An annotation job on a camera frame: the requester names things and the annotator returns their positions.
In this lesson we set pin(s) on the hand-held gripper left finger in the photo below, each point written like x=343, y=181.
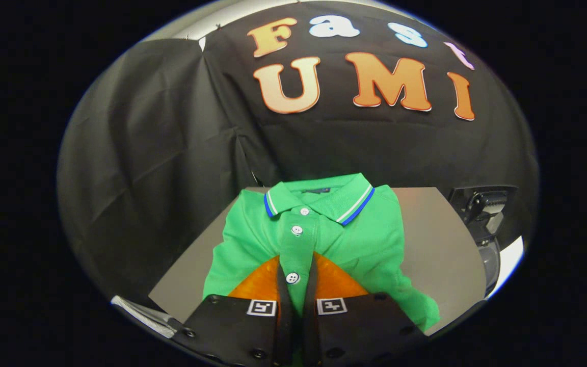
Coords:
x=232, y=331

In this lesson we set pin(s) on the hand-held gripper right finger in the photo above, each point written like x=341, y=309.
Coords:
x=365, y=331

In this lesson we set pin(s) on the green polo shirt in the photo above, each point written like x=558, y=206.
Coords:
x=365, y=239

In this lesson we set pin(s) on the grey washing machine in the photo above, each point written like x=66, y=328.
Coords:
x=489, y=265

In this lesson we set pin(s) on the black backdrop cloth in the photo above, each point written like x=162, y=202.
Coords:
x=171, y=153

